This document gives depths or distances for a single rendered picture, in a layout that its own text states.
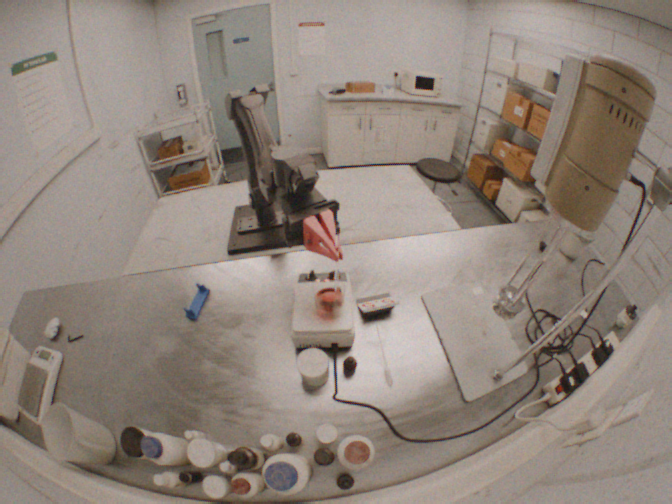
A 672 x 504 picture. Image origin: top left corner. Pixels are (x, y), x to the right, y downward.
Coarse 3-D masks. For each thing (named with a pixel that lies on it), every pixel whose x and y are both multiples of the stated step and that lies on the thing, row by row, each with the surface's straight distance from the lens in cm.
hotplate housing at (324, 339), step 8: (296, 280) 63; (352, 304) 56; (352, 312) 55; (352, 328) 52; (296, 336) 52; (304, 336) 52; (312, 336) 52; (320, 336) 52; (328, 336) 52; (336, 336) 52; (344, 336) 52; (352, 336) 52; (296, 344) 56; (304, 344) 55; (312, 344) 55; (320, 344) 55; (328, 344) 55; (336, 344) 54; (344, 344) 56; (336, 352) 54
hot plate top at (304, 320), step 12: (300, 288) 56; (348, 288) 55; (300, 300) 54; (312, 300) 54; (348, 300) 54; (300, 312) 52; (312, 312) 52; (348, 312) 52; (300, 324) 51; (312, 324) 51; (324, 324) 51; (336, 324) 51; (348, 324) 51
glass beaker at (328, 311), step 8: (328, 272) 48; (312, 280) 47; (320, 280) 49; (328, 280) 49; (344, 280) 47; (312, 288) 46; (320, 288) 50; (344, 288) 47; (344, 296) 47; (320, 304) 46; (328, 304) 45; (336, 304) 46; (344, 304) 50; (320, 312) 49; (328, 312) 48; (336, 312) 48; (328, 320) 50
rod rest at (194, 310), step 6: (198, 288) 74; (204, 288) 72; (198, 294) 73; (204, 294) 72; (198, 300) 72; (204, 300) 72; (192, 306) 72; (198, 306) 71; (186, 312) 70; (192, 312) 68; (198, 312) 70; (192, 318) 70
